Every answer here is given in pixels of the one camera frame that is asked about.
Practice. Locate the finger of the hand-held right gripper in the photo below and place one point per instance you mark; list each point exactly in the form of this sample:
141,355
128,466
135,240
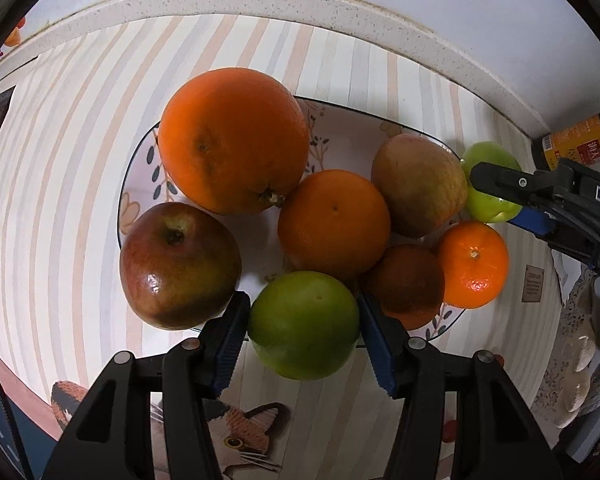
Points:
505,182
530,222

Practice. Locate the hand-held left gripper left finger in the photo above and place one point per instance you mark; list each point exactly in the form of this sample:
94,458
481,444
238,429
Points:
227,345

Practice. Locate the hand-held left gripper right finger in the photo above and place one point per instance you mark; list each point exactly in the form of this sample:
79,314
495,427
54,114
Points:
380,350

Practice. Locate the dark reddish orange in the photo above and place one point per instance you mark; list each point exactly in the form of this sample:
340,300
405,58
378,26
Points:
405,285

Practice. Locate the small orange tangerine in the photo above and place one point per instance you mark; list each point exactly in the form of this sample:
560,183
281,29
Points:
472,270
332,225

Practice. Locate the brown russet apple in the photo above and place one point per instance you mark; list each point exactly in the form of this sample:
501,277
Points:
417,185

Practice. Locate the red green apple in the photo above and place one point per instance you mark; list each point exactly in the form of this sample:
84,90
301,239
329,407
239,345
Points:
180,270

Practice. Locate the floral oval ceramic plate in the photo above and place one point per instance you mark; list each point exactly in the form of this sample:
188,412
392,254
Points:
345,125

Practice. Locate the large orange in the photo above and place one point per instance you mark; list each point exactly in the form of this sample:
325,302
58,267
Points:
230,140

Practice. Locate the yellow label can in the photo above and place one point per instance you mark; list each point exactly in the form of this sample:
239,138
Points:
575,142

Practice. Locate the small brown card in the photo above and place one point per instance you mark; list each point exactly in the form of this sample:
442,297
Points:
533,282

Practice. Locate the striped cat print tablecloth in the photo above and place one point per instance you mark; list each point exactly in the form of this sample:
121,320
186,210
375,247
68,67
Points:
70,185

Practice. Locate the colourful wall sticker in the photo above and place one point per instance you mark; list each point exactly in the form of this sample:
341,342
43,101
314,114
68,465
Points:
12,36

